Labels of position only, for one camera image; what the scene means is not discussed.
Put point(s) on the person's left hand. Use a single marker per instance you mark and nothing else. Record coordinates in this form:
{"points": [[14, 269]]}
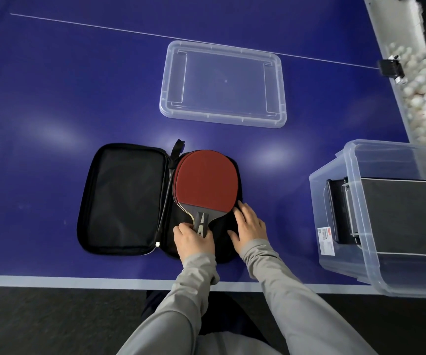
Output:
{"points": [[192, 244]]}

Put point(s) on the person's right hand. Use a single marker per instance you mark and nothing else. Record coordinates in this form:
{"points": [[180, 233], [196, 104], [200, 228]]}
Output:
{"points": [[250, 227]]}

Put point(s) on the red table tennis paddle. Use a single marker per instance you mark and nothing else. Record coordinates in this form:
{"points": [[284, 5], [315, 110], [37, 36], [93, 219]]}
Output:
{"points": [[207, 177]]}

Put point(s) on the clear plastic box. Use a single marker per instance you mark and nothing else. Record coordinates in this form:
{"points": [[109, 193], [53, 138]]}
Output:
{"points": [[320, 203]]}

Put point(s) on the clear plastic lid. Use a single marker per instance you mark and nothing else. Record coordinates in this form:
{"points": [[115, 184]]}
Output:
{"points": [[224, 83]]}

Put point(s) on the person's left forearm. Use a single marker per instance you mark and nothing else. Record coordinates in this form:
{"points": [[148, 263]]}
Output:
{"points": [[172, 310]]}

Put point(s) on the person's right forearm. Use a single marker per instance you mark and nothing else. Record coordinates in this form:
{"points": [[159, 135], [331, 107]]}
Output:
{"points": [[302, 303]]}

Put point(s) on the grey zip jacket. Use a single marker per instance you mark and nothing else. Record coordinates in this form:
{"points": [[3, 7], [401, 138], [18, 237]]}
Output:
{"points": [[228, 345]]}

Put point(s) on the black table edge clamp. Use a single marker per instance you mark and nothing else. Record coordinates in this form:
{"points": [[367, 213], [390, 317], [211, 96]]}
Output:
{"points": [[390, 67]]}

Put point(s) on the white ball collection tray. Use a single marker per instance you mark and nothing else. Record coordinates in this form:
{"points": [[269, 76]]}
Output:
{"points": [[390, 22]]}

